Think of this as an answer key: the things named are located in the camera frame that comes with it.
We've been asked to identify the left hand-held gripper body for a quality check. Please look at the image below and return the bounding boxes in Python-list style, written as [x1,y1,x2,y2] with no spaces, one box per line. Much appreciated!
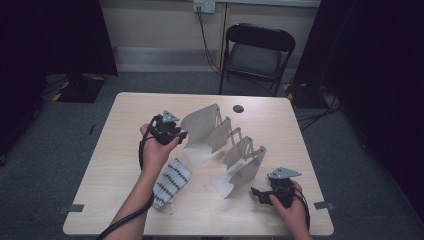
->
[150,109,181,146]

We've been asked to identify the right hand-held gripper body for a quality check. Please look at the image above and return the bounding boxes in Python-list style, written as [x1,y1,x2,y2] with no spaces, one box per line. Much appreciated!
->
[266,166,303,209]

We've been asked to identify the grey metal divider rack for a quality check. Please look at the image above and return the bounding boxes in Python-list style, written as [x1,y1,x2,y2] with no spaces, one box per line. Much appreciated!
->
[180,103,268,200]

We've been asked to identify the white black-striped cloth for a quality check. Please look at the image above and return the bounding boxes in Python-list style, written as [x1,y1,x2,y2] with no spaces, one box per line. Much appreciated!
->
[152,157,193,214]

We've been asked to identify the person's left hand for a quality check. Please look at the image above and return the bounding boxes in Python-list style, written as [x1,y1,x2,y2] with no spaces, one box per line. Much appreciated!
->
[140,123,180,173]

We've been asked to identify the person's right hand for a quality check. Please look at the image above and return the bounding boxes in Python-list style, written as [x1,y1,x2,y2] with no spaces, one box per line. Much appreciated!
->
[269,180,309,235]

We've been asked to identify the grey tape strip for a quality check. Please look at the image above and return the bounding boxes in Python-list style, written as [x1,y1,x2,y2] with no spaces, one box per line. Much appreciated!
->
[313,201,335,211]
[57,203,85,215]

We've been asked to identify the black stand base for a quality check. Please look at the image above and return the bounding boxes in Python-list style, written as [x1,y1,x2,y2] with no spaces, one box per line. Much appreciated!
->
[53,73,107,104]

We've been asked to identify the black folding chair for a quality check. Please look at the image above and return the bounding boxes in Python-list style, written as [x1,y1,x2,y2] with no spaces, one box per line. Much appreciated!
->
[218,22,297,98]

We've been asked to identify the black curtain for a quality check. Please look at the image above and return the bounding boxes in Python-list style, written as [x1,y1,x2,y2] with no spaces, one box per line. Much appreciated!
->
[0,0,118,158]
[293,0,424,211]

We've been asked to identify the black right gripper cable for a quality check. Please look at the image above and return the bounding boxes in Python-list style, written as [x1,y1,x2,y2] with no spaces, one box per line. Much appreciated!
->
[293,188,311,231]

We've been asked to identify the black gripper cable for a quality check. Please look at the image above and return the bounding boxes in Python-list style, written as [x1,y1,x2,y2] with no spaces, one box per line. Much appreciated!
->
[293,188,311,231]
[96,114,164,240]

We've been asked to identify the black floor cables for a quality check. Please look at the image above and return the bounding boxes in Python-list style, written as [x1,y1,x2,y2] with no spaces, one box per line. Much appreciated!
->
[294,84,343,133]

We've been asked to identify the black wall socket cable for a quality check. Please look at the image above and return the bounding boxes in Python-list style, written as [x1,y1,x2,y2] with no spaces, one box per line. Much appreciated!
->
[196,6,223,76]

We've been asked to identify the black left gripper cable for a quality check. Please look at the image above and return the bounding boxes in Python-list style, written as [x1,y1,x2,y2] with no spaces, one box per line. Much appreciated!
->
[96,114,164,240]

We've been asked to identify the beige wall conduit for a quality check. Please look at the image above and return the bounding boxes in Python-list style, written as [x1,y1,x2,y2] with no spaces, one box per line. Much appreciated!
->
[218,2,232,69]

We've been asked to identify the white wall socket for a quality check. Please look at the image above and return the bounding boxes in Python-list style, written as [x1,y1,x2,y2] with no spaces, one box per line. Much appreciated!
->
[192,0,217,14]

